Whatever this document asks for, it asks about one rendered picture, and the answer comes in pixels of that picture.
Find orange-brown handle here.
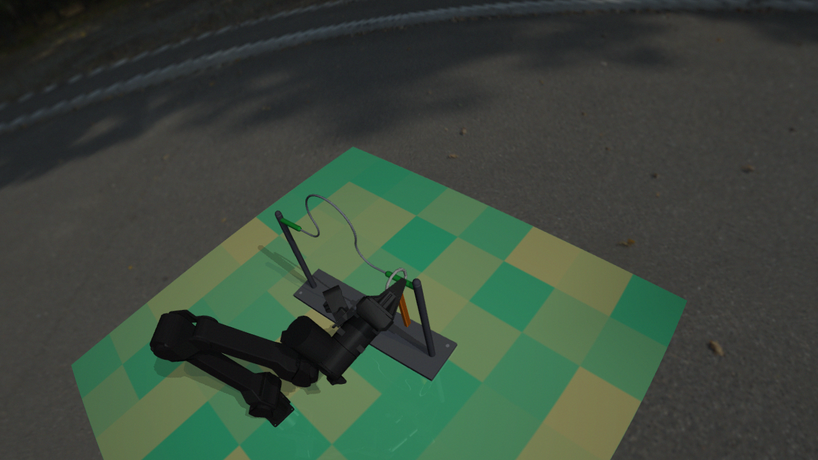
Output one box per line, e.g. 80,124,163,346
385,268,411,327

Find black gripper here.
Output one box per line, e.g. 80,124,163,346
333,278,406,357

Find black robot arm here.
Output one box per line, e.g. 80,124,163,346
150,285,357,427

